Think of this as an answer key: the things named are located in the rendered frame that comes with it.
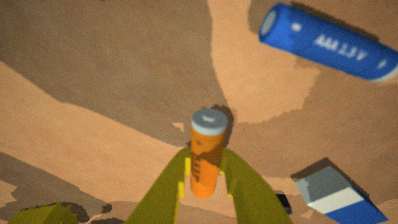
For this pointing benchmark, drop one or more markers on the blue aaa battery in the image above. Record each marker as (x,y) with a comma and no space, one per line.
(310,37)

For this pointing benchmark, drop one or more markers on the blue and white eraser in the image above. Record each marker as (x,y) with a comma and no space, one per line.
(330,193)

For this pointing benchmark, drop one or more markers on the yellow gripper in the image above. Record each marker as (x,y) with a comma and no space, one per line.
(255,201)

